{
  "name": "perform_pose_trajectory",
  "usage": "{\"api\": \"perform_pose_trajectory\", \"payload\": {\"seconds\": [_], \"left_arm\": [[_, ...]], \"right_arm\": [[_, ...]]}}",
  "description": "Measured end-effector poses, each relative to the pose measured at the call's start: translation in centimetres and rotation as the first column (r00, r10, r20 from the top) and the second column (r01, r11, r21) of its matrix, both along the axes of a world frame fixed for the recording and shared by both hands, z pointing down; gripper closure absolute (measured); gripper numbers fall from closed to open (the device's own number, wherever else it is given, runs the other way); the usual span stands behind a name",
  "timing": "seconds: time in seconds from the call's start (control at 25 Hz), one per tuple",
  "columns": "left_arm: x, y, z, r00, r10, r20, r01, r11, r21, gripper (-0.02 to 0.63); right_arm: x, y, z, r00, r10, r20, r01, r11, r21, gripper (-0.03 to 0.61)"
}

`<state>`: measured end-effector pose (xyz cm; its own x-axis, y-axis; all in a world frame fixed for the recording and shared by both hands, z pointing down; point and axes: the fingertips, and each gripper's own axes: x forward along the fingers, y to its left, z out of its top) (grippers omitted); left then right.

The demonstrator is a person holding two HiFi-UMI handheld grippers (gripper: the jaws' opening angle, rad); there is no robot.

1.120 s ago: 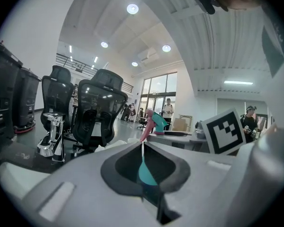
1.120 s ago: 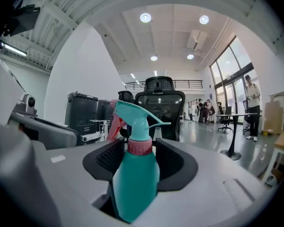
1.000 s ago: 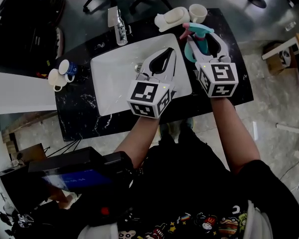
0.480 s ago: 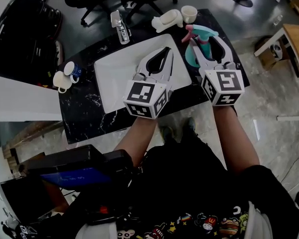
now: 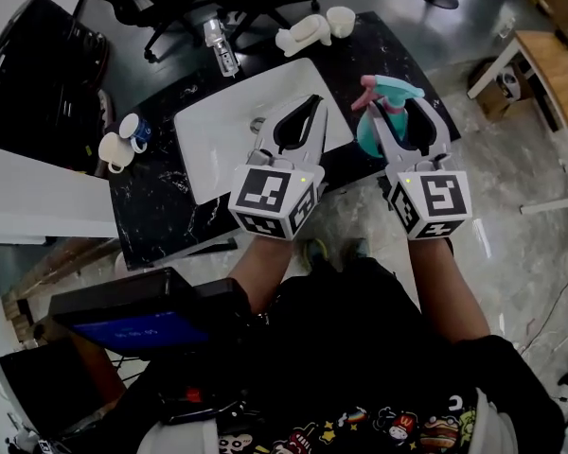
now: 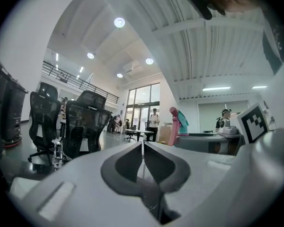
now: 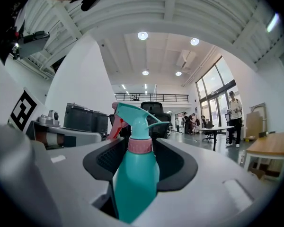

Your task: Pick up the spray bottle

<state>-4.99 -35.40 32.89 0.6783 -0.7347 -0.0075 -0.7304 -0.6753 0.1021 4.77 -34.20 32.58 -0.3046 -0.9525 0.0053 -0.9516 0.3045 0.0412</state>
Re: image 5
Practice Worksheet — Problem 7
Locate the person's right forearm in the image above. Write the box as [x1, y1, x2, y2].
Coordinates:
[405, 236, 492, 345]

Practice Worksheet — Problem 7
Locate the white ceramic figurine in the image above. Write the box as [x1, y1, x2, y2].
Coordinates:
[275, 14, 334, 59]

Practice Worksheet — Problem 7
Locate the small chest-mounted screen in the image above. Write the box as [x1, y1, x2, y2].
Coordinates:
[48, 266, 253, 355]

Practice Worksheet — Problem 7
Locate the black cabinet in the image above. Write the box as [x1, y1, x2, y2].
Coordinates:
[0, 0, 111, 175]

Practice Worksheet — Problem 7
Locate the white shoe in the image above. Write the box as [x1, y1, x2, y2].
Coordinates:
[498, 63, 523, 101]

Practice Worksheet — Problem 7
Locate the white ribbed cup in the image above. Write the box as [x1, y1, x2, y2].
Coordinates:
[325, 6, 358, 40]

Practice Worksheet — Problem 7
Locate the person's shoe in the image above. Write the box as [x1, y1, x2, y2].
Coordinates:
[344, 237, 371, 260]
[302, 237, 331, 274]

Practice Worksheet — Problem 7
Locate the black monitor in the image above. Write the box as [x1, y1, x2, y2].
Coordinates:
[0, 337, 125, 440]

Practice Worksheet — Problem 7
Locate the person's left shoe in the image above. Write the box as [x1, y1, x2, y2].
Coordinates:
[302, 237, 331, 274]

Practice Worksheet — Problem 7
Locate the black marble table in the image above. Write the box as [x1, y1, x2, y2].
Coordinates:
[107, 10, 462, 271]

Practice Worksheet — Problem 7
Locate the black screen mount bracket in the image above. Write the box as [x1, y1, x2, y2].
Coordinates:
[157, 384, 248, 426]

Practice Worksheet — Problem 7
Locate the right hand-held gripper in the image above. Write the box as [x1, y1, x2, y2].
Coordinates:
[368, 97, 473, 241]

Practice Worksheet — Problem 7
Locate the long wooden desk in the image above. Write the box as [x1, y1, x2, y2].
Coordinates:
[467, 29, 568, 216]

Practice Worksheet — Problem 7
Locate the clear plastic bottle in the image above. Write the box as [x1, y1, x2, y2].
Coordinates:
[203, 16, 242, 79]

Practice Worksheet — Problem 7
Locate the open cardboard box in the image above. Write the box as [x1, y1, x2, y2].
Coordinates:
[468, 56, 537, 123]

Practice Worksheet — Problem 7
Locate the white rectangular basin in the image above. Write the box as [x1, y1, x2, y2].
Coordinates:
[172, 57, 355, 206]

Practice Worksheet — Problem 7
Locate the wooden wire-leg side table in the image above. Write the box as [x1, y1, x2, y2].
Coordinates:
[1, 236, 127, 399]

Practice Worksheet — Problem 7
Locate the plain white cup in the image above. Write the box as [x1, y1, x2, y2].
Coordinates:
[97, 131, 136, 175]

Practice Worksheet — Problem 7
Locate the teal and pink spray bottle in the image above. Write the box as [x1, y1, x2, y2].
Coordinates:
[350, 74, 427, 160]

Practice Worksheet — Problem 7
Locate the person's black printed shirt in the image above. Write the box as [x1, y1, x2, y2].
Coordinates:
[121, 256, 568, 454]

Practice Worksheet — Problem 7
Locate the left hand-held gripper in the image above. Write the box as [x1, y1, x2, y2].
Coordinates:
[227, 93, 330, 241]

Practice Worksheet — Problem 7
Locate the person's right shoe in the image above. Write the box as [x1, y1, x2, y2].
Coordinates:
[344, 237, 371, 260]

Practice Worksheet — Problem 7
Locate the blue and white cup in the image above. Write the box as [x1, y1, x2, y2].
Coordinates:
[118, 113, 153, 155]

